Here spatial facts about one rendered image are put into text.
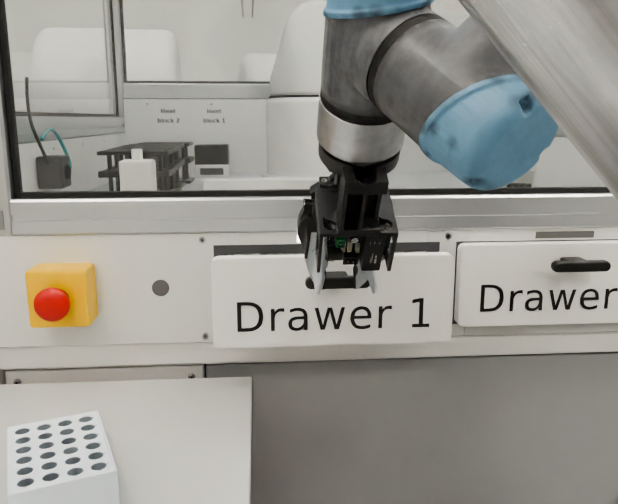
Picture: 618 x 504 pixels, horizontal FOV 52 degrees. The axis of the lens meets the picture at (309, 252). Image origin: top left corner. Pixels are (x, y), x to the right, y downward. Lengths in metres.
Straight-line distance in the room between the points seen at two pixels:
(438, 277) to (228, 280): 0.25
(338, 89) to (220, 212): 0.35
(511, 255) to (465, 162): 0.47
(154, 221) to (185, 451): 0.29
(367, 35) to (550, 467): 0.74
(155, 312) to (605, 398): 0.64
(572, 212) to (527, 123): 0.51
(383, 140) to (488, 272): 0.38
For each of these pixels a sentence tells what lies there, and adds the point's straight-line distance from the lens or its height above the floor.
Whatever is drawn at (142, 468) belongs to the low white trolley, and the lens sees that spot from 0.66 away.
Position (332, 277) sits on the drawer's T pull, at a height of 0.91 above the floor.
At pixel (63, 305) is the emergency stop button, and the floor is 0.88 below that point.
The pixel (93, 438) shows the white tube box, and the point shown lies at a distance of 0.65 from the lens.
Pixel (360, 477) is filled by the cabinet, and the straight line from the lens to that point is 0.96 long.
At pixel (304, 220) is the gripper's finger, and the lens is 0.63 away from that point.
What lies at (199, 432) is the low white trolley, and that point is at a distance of 0.71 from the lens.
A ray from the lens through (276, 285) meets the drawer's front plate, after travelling 0.75.
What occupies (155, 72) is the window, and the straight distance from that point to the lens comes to 0.82.
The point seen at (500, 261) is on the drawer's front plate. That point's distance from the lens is 0.85.
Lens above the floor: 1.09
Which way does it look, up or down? 12 degrees down
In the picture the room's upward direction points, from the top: straight up
